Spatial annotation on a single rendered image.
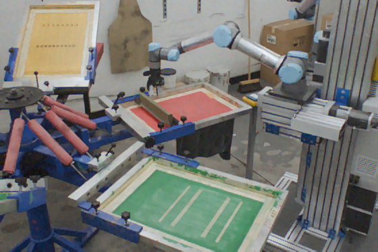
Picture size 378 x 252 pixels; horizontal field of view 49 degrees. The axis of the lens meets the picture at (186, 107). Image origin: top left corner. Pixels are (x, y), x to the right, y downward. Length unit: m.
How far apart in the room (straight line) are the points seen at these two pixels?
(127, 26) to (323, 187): 2.82
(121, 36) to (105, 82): 0.57
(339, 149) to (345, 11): 0.84
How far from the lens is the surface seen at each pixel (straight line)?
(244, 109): 2.87
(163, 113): 2.67
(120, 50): 4.74
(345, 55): 2.53
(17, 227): 3.60
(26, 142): 2.46
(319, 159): 2.83
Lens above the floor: 2.22
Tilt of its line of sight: 25 degrees down
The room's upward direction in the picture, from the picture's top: straight up
